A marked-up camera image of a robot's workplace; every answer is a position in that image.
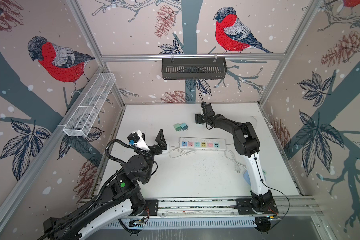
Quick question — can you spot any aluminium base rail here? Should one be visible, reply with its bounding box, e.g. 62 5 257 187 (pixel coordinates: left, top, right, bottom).
65 196 328 230

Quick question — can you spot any white blue cube cable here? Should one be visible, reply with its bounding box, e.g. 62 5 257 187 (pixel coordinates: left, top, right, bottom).
223 149 247 174

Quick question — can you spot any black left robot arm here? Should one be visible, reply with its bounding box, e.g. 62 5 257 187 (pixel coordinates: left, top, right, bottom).
40 130 168 240

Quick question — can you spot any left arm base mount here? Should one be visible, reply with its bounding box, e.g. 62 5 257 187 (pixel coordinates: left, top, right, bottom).
127 192 159 217

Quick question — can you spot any black wire basket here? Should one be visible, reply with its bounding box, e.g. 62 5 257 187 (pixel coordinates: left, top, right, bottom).
162 58 227 80

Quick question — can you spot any white mesh shelf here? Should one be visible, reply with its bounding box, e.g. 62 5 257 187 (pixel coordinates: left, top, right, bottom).
63 73 116 137

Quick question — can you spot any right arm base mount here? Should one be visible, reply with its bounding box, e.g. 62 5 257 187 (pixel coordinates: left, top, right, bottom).
234 190 279 215

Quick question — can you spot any teal plug adapter left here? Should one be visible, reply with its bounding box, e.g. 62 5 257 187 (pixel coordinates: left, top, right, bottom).
180 123 188 131

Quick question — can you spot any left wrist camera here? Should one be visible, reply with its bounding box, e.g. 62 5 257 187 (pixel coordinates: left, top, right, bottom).
127 130 150 151

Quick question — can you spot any blue square socket cube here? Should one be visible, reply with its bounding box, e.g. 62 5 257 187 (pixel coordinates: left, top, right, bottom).
243 170 251 186

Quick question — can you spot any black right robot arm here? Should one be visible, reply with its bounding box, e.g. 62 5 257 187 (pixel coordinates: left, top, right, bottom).
195 102 274 214

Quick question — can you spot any white multicolour power strip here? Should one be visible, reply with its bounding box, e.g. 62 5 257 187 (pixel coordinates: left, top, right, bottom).
179 137 227 151

